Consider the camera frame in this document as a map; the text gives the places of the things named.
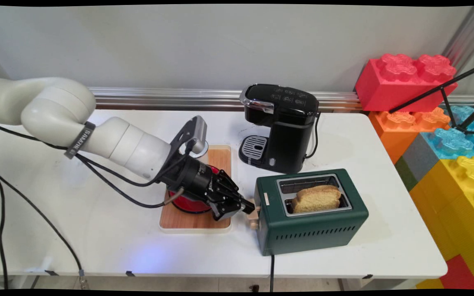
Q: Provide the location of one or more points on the black coffee machine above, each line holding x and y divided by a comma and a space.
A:
286, 123

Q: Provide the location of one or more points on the red plate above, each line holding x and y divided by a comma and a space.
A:
187, 204

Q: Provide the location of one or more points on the translucent blue toy brick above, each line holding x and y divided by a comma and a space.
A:
455, 139

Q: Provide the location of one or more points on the wooden tray with cream rim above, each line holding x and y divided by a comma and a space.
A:
196, 224

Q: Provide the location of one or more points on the black tripod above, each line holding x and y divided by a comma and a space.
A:
447, 100

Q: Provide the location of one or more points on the green toaster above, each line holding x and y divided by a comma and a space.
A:
311, 232

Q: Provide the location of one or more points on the big yellow toy brick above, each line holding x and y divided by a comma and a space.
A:
459, 197

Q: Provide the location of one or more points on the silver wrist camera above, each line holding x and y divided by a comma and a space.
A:
198, 131

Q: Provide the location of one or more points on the black tape piece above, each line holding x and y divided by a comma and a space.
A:
51, 273
367, 276
130, 273

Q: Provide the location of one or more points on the bread slice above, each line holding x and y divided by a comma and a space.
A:
315, 199

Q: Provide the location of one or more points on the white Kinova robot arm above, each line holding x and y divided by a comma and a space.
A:
56, 107

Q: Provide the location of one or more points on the grey and green toy brick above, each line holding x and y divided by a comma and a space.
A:
416, 164

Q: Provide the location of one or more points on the big red toy brick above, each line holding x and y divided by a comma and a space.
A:
401, 84

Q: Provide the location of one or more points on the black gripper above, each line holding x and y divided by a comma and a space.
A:
196, 179

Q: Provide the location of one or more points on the wooden toaster lever knob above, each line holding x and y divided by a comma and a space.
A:
254, 220

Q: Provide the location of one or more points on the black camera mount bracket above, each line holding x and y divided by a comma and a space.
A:
181, 142

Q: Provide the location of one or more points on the horizontal aluminium rail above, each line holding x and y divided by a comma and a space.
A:
159, 98

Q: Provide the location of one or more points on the upright aluminium profile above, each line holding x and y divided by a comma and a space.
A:
467, 37

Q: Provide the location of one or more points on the big orange toy brick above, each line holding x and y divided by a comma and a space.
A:
397, 131

